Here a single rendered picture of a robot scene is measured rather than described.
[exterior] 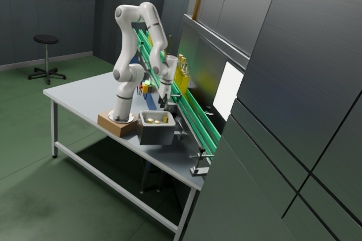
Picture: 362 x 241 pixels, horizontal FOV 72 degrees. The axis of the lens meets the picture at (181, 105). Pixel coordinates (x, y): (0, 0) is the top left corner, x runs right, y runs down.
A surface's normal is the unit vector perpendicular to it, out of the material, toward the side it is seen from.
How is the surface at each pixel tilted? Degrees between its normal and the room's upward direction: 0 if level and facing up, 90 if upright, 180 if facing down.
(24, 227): 0
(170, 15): 90
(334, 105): 90
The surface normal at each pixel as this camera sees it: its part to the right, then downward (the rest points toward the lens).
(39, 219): 0.22, -0.86
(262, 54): -0.93, -0.04
